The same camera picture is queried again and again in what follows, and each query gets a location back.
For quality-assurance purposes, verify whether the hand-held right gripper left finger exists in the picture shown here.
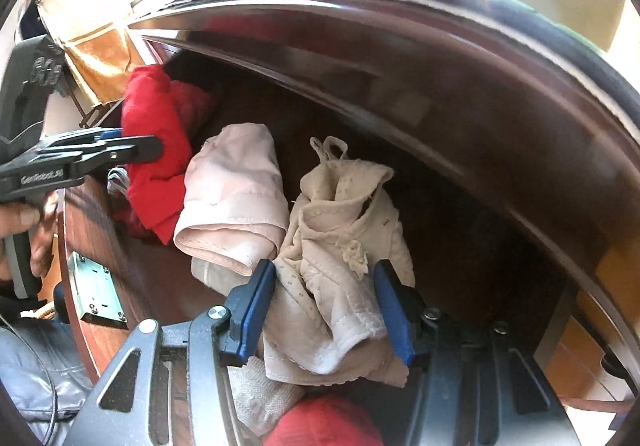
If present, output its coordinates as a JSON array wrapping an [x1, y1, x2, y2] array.
[[65, 259, 278, 446]]

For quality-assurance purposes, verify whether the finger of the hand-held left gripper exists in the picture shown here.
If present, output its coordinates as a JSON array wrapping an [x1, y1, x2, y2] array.
[[35, 127, 126, 149], [30, 136, 164, 177]]

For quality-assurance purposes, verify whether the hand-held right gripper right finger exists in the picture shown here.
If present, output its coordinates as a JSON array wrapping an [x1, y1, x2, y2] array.
[[372, 259, 583, 446]]

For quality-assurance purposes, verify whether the red underwear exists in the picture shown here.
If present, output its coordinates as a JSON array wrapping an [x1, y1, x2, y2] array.
[[107, 65, 218, 246]]

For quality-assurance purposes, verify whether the beige knitted cloth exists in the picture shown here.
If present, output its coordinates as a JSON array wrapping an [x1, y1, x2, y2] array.
[[227, 356, 306, 444]]

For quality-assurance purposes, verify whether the wooden drawer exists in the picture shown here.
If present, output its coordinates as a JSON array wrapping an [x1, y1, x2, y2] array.
[[57, 21, 621, 446]]

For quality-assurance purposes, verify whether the cream dotted underwear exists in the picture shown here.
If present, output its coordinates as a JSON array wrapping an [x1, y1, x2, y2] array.
[[262, 136, 416, 384]]

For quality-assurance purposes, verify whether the red embroidered cloth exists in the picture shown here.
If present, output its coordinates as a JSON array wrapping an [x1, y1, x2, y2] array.
[[262, 393, 386, 446]]

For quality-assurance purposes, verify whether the metal drawer lock plate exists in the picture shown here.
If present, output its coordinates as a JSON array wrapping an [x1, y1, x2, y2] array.
[[67, 251, 127, 324]]

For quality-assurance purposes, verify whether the person's left hand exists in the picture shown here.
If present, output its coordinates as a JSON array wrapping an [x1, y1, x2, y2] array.
[[0, 193, 60, 279]]

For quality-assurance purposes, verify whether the long beige striped curtain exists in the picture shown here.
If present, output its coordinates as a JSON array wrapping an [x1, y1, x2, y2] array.
[[30, 0, 146, 107]]

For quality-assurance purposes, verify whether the person's jeans leg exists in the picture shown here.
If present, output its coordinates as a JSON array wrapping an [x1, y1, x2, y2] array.
[[0, 321, 101, 446]]

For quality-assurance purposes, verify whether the dark wooden desk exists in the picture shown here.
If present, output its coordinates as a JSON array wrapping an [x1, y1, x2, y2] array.
[[125, 0, 640, 407]]

